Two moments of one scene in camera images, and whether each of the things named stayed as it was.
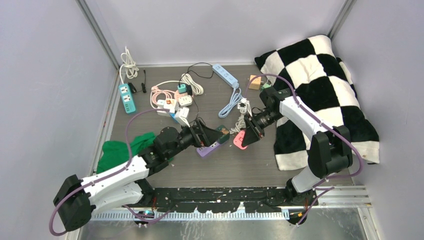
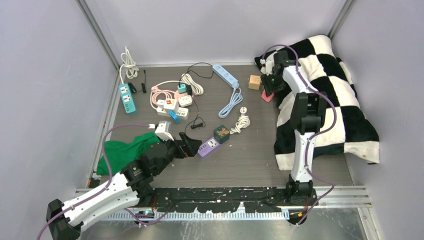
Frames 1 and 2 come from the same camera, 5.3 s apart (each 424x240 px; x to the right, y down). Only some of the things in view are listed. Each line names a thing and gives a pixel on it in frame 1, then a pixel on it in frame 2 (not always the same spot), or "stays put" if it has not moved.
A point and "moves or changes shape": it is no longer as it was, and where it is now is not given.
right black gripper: x=253 y=132 to x=269 y=87
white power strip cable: x=131 y=69 stays put
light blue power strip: x=225 y=75 stays put
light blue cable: x=236 y=97 stays put
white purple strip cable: x=240 y=124 stays put
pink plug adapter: x=238 y=139 moves or changes shape
